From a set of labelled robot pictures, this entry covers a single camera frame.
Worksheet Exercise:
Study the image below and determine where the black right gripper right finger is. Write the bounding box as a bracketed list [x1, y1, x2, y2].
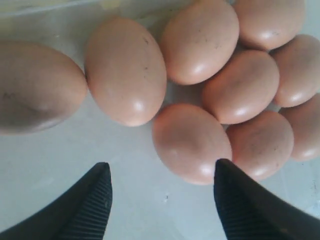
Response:
[213, 159, 320, 240]

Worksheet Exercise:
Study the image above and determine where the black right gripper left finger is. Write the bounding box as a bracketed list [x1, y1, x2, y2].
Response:
[0, 162, 113, 240]

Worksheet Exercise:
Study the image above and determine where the clear plastic container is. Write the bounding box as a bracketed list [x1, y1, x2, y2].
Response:
[0, 0, 320, 240]

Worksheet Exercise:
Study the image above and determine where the brown egg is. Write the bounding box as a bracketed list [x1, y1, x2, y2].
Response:
[84, 16, 167, 127]
[0, 41, 88, 135]
[270, 34, 320, 108]
[202, 50, 280, 125]
[152, 103, 232, 185]
[279, 93, 320, 162]
[159, 0, 240, 85]
[232, 0, 306, 51]
[226, 110, 294, 181]

